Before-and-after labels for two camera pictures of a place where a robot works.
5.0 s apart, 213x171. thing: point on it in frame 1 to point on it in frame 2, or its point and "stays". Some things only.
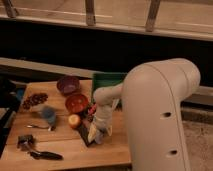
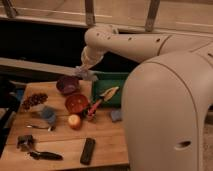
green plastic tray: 106,79 stays
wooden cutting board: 50,130 stays
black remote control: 84,132 to 88,151
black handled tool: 46,155 stays
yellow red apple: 74,121 stays
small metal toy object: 25,142 stays
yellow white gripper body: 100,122 to 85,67
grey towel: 99,137 to 86,74
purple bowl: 68,85 stays
